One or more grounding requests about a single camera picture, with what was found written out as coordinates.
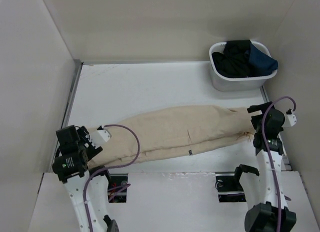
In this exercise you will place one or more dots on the white laundry basket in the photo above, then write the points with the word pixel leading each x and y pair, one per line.
pixel 225 84

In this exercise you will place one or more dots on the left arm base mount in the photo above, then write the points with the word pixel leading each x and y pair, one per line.
pixel 116 193

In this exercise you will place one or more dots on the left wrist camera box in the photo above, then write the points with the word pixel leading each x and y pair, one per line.
pixel 100 136

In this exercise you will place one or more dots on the aluminium table edge rail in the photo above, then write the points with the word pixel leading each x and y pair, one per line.
pixel 72 92

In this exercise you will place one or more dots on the navy blue garment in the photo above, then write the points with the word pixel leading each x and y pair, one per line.
pixel 259 63

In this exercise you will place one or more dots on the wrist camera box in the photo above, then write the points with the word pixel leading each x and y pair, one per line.
pixel 290 119
pixel 100 136

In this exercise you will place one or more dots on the beige trousers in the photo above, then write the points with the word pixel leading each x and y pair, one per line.
pixel 174 132

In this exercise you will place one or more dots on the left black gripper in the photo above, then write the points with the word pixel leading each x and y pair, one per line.
pixel 84 134

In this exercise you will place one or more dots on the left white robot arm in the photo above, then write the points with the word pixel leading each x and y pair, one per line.
pixel 87 189

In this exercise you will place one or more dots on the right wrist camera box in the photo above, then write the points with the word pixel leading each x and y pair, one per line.
pixel 290 119

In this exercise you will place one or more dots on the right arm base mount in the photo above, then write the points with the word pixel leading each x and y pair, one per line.
pixel 229 190

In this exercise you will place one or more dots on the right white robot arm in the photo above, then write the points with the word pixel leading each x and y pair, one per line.
pixel 267 209

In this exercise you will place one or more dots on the black garment in basket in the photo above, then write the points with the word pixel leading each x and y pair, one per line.
pixel 233 62

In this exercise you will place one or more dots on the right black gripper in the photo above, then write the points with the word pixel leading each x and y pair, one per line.
pixel 253 108

